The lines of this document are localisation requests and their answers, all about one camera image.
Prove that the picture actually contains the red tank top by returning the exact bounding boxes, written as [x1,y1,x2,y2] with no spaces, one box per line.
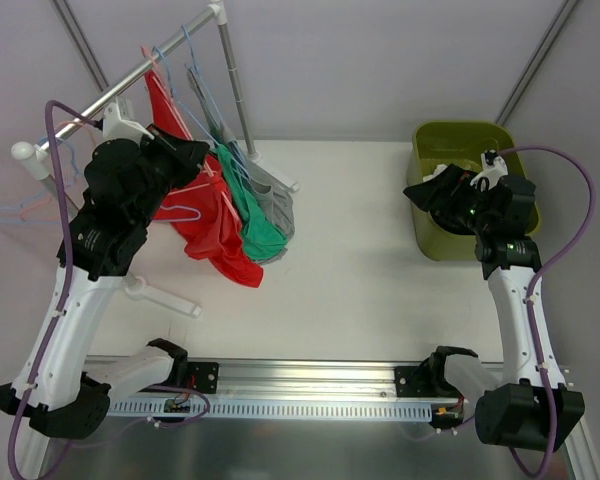
[144,69,265,289]

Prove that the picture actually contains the light blue wire hanger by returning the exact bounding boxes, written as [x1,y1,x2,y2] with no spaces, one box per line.
[0,140,84,226]

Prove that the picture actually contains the black tank top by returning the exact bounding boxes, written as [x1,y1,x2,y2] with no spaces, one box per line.
[430,210,474,236]

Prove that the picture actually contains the white tank top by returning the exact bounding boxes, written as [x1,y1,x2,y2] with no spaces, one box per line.
[422,162,478,182]

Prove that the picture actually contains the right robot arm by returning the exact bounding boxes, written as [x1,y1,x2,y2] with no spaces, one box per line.
[404,165,585,452]

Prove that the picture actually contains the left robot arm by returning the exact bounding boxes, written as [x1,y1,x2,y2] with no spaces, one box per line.
[0,125,210,440]

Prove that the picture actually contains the blue hanger under green top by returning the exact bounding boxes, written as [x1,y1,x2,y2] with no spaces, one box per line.
[150,46,251,181]

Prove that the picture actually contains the grey tank top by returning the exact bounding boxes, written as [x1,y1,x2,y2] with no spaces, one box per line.
[184,64,297,264]

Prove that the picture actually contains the green tank top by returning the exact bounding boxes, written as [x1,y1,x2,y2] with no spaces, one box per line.
[214,144,288,263]

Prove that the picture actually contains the blue hanger under grey top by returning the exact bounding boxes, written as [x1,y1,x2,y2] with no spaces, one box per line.
[181,25,243,155]

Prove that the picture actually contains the olive green plastic basket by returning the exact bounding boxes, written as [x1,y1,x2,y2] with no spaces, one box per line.
[406,121,541,271]

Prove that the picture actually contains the silver clothes rack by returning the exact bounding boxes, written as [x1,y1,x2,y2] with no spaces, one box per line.
[12,1,299,318]

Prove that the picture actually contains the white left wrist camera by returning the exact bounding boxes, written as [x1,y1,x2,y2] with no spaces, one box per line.
[102,96,155,144]

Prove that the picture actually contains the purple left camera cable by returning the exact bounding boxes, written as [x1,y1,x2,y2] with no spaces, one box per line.
[7,99,106,480]

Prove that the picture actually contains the aluminium rail with cable duct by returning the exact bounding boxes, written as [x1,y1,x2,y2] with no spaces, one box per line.
[108,360,474,434]

